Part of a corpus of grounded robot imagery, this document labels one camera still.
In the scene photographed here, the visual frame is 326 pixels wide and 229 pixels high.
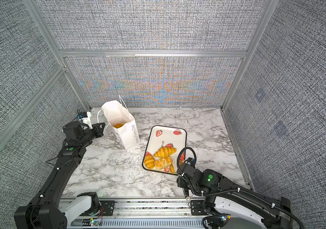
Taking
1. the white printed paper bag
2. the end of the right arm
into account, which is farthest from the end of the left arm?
the end of the right arm

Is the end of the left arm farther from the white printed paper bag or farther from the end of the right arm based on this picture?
the end of the right arm

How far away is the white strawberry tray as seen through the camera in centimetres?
87

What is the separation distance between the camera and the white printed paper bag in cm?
79

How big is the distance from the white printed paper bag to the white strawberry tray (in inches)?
4.4
